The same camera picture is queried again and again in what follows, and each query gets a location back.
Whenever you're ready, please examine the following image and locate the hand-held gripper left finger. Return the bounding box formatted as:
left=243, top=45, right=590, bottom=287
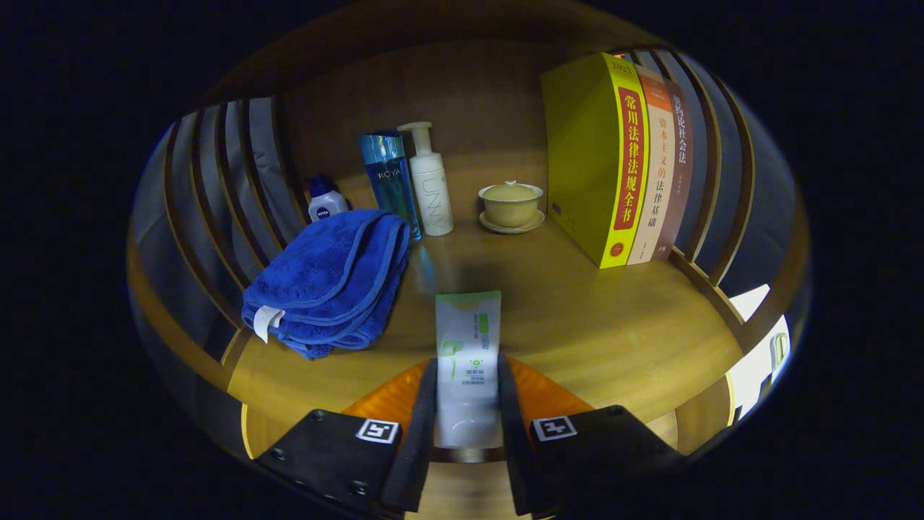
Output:
left=253, top=357, right=439, bottom=519

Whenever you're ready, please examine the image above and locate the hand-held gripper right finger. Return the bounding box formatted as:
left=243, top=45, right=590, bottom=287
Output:
left=497, top=354, right=683, bottom=517

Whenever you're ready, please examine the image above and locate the white tube with green print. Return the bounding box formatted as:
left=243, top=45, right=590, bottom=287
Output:
left=433, top=290, right=504, bottom=450

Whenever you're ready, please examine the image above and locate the wooden countertop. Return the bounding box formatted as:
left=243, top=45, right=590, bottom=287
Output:
left=227, top=209, right=744, bottom=463

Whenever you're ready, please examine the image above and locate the wooden cabinet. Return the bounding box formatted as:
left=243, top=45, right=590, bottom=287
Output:
left=128, top=4, right=811, bottom=520

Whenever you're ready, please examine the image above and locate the blue folded towel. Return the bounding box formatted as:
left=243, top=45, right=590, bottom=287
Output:
left=242, top=209, right=412, bottom=360

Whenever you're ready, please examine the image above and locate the beige saucer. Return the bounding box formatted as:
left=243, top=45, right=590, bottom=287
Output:
left=479, top=209, right=546, bottom=235

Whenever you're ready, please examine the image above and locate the beige lidded teacup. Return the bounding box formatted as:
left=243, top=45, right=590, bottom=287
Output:
left=478, top=181, right=544, bottom=228

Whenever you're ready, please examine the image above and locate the white pump bottle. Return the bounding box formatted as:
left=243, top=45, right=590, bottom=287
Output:
left=397, top=121, right=455, bottom=237

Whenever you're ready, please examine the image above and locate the small white blue-capped bottle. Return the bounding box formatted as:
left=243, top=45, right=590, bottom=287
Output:
left=308, top=175, right=351, bottom=223

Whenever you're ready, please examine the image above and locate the blue translucent bottle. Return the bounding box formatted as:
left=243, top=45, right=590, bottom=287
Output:
left=359, top=131, right=422, bottom=241

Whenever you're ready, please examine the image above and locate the brown book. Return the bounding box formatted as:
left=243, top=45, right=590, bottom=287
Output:
left=653, top=78, right=694, bottom=261

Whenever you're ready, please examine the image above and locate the cream and orange book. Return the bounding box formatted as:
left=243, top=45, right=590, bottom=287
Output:
left=627, top=65, right=676, bottom=266

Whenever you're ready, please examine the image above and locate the thick yellow book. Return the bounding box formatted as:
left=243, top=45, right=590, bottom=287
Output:
left=541, top=52, right=650, bottom=269

